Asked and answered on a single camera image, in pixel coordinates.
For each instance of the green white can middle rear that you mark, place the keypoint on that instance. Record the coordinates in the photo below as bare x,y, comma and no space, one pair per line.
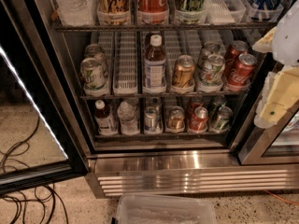
208,48

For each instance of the red can bottom front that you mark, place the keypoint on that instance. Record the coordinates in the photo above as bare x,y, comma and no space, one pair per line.
198,121

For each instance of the open glass fridge door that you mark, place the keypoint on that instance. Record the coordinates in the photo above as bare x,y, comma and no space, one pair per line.
42,138

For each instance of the gold can bottom shelf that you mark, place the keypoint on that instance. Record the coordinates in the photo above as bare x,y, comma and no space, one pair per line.
175,121

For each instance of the silver can bottom shelf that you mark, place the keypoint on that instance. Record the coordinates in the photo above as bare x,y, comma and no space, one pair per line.
151,123

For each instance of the gold can middle shelf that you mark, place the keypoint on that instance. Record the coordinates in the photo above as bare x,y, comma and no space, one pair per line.
182,78

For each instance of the steel fridge base grille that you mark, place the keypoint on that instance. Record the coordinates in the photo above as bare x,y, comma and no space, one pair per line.
183,172

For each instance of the green white can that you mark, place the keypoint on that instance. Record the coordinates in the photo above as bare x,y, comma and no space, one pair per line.
210,75
208,48

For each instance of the green white can middle front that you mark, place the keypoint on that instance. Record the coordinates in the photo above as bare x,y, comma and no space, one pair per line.
210,75

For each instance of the green can bottom shelf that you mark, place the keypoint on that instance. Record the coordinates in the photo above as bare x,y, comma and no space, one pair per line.
221,119

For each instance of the right fridge door frame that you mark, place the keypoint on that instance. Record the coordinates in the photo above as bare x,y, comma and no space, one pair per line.
253,145

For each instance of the green 7up can middle left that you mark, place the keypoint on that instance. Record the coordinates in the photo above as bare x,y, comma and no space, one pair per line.
95,83

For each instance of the brown tea bottle middle shelf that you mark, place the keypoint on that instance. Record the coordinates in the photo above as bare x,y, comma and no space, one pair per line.
154,66

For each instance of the red cola can middle front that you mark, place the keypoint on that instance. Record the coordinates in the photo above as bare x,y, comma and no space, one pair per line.
240,72

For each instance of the red can bottom rear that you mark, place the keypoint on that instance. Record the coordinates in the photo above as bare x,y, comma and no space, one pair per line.
194,102

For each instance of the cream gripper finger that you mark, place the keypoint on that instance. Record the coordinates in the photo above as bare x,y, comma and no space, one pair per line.
280,92
264,44

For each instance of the clear water bottle bottom shelf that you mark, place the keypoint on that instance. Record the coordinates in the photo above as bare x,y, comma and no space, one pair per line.
128,120

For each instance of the red cola can middle rear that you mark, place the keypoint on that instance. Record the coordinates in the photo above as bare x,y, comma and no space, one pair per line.
234,50

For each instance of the can behind 7up left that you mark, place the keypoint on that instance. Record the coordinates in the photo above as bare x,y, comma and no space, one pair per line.
97,52

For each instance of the brown tea bottle shelf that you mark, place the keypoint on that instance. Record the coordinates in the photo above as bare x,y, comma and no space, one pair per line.
105,119
154,66

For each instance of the brown tea bottle bottom shelf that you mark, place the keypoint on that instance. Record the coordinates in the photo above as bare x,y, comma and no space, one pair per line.
105,119

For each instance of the clear plastic bin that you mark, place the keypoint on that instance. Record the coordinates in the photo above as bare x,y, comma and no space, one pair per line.
160,209

